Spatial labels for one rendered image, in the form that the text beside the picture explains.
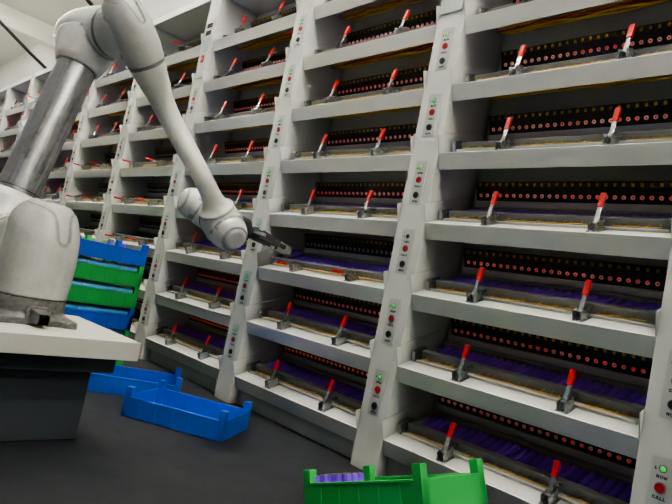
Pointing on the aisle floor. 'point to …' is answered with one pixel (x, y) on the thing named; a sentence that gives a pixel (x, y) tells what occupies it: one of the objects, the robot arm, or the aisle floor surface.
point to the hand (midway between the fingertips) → (281, 247)
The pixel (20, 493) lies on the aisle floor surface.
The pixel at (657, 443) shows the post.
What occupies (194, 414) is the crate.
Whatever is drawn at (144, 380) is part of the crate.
